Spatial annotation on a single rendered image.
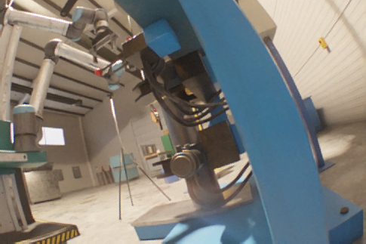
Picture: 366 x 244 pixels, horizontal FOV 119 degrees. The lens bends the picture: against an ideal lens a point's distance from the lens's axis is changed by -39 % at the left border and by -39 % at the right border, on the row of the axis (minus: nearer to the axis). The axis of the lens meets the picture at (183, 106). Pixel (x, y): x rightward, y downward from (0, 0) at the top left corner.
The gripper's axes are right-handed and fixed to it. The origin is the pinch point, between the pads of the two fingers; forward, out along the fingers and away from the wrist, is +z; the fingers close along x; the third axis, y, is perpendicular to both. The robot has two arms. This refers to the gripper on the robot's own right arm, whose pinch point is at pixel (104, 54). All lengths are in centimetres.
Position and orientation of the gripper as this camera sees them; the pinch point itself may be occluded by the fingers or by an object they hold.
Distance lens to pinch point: 96.0
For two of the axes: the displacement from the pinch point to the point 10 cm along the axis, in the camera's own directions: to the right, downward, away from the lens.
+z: 3.2, 9.1, -2.6
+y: -3.1, -1.6, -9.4
